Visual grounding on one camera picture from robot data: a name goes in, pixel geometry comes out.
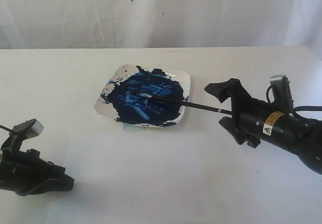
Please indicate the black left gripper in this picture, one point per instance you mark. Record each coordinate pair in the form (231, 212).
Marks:
(28, 174)

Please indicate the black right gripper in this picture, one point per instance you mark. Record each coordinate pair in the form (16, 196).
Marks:
(254, 120)

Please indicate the black paintbrush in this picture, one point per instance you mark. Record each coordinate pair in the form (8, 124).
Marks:
(181, 103)

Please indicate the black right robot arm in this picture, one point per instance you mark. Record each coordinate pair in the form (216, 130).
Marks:
(309, 148)

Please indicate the white paper sheet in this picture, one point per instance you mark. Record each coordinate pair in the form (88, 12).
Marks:
(144, 178)

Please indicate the white plate with blue paint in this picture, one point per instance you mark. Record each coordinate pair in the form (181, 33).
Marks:
(117, 102)

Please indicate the white backdrop curtain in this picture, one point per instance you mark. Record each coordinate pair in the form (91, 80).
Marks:
(159, 23)

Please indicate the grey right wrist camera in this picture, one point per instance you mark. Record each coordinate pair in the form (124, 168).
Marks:
(281, 92)

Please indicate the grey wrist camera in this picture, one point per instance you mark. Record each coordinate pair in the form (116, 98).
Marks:
(29, 129)
(281, 92)

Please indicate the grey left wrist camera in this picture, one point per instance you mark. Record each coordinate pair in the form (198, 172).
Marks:
(29, 129)

